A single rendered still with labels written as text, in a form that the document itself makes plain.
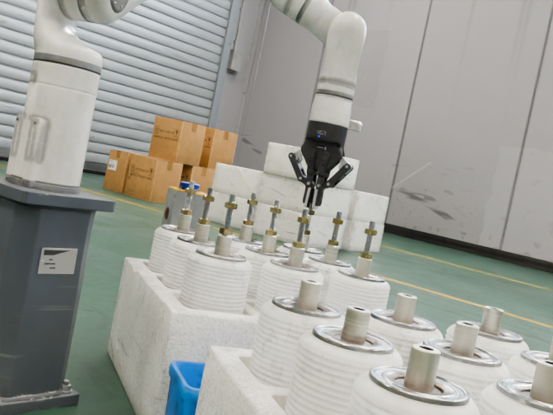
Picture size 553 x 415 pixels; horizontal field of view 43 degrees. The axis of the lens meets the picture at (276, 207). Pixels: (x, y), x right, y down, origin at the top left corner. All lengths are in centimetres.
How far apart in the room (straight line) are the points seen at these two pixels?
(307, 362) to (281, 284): 41
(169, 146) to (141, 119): 227
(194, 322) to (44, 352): 22
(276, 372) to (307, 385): 11
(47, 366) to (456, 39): 629
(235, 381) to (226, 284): 30
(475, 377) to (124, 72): 664
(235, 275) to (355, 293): 20
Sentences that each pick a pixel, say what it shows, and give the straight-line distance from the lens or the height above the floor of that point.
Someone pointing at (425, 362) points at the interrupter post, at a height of 27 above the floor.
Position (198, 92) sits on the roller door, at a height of 104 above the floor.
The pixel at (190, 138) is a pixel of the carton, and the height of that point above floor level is 49.
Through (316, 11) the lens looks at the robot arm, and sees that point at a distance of 133.
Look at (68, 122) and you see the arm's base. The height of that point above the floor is 40.
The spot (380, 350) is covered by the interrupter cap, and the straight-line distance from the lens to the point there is 63.
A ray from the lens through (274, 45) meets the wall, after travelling 831.
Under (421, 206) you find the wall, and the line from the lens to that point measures 688.
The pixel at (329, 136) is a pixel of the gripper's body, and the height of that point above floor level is 47.
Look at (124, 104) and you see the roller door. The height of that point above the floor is 72.
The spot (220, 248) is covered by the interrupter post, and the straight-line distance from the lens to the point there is 102.
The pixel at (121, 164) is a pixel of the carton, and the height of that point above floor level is 21.
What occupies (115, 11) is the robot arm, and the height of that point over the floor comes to 56.
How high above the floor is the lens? 39
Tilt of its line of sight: 3 degrees down
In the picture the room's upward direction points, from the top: 11 degrees clockwise
